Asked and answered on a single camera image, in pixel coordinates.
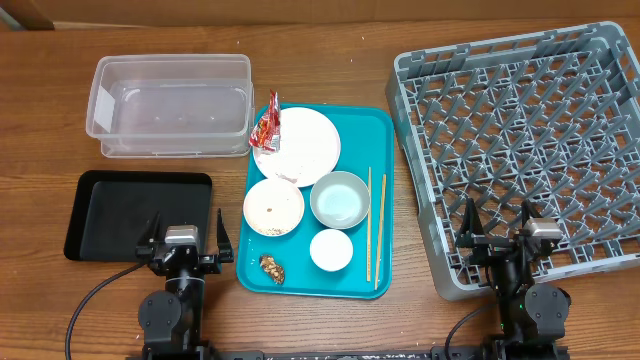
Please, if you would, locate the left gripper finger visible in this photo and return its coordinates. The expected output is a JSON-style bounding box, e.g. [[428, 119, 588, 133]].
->
[[137, 212, 161, 247], [216, 209, 233, 253]]

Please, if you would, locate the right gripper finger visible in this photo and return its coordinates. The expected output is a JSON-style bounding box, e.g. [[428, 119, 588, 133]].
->
[[457, 197, 484, 237], [521, 200, 541, 223]]

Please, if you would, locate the pink bowl with rice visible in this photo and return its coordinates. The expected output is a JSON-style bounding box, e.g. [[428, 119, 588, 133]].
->
[[243, 179, 305, 237]]

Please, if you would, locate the small white cup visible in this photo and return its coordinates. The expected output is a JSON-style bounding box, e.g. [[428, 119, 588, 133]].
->
[[310, 229, 354, 272]]

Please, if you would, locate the red snack wrapper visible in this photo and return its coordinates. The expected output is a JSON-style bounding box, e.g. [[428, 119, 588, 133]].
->
[[249, 90, 281, 153]]

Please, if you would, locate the grey-green bowl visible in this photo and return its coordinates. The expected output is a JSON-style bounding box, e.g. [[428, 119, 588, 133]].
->
[[310, 171, 371, 230]]

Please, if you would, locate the wooden chopstick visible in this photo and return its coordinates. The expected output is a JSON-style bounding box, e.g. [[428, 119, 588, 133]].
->
[[374, 174, 387, 290], [366, 167, 372, 282]]

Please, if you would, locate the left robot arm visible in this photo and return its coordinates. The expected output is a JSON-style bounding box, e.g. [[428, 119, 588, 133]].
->
[[135, 213, 234, 359]]

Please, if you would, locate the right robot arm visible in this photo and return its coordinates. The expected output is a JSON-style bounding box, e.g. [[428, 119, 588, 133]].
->
[[444, 198, 571, 359]]

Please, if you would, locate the brown food scrap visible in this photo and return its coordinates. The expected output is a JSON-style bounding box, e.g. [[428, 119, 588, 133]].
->
[[259, 254, 285, 285]]

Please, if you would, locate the black tray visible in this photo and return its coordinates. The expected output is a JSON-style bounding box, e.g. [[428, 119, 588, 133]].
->
[[64, 170, 213, 262]]

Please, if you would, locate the grey dish rack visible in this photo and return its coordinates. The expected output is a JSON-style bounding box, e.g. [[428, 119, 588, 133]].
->
[[386, 22, 639, 301]]

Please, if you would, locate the teal serving tray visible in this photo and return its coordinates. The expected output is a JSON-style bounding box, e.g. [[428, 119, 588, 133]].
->
[[236, 103, 395, 300]]

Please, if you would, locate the clear plastic bin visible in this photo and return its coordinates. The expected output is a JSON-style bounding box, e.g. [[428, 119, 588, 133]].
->
[[85, 54, 255, 158]]

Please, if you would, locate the large white plate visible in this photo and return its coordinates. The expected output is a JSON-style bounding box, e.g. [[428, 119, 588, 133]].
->
[[253, 107, 341, 188]]

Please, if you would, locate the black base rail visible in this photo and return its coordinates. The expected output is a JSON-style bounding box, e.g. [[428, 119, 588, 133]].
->
[[125, 346, 571, 360]]

